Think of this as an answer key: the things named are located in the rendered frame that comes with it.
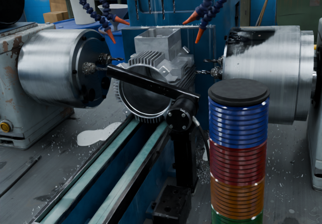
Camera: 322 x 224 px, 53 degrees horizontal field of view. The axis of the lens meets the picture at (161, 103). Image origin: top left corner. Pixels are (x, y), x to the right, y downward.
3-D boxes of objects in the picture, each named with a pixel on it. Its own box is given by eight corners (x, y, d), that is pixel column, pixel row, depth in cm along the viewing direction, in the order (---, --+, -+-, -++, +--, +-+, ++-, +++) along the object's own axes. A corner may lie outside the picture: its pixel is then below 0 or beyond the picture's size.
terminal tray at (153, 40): (151, 51, 104) (148, 28, 101) (182, 51, 101) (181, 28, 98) (135, 62, 94) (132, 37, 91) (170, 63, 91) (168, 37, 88)
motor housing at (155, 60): (143, 94, 112) (137, 39, 104) (198, 97, 105) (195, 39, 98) (117, 120, 95) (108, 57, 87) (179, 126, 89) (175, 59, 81)
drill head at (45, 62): (43, 87, 129) (27, 23, 119) (126, 91, 117) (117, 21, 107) (-5, 114, 108) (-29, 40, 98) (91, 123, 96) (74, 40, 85)
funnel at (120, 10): (113, 34, 267) (109, 2, 257) (139, 34, 259) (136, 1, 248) (97, 41, 246) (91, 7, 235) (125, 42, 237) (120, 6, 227)
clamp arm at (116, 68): (199, 103, 83) (109, 72, 88) (201, 93, 82) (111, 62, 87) (195, 109, 80) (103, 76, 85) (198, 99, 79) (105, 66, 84)
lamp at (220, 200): (215, 182, 42) (215, 152, 40) (265, 189, 40) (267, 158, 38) (205, 215, 37) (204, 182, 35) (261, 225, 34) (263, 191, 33)
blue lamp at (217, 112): (214, 119, 38) (213, 83, 36) (269, 123, 36) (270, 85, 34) (203, 146, 33) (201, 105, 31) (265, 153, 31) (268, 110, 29)
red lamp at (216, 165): (215, 152, 40) (214, 119, 38) (267, 158, 38) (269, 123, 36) (204, 182, 35) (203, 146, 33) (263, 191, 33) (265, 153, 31)
